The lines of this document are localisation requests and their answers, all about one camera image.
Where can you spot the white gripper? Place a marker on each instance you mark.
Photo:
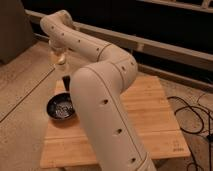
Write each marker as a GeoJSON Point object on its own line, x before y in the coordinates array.
{"type": "Point", "coordinates": [57, 50]}

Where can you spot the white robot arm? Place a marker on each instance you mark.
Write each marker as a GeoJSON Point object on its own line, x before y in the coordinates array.
{"type": "Point", "coordinates": [96, 94]}

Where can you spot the grey couch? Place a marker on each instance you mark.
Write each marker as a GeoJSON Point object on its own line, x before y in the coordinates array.
{"type": "Point", "coordinates": [16, 33]}

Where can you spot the black bowl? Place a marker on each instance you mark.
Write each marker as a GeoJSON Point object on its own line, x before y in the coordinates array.
{"type": "Point", "coordinates": [60, 107]}

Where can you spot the wooden cutting board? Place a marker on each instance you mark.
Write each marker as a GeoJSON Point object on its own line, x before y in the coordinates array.
{"type": "Point", "coordinates": [65, 143]}

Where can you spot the white wooden rail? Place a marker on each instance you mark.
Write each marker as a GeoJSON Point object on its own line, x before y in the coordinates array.
{"type": "Point", "coordinates": [150, 43]}

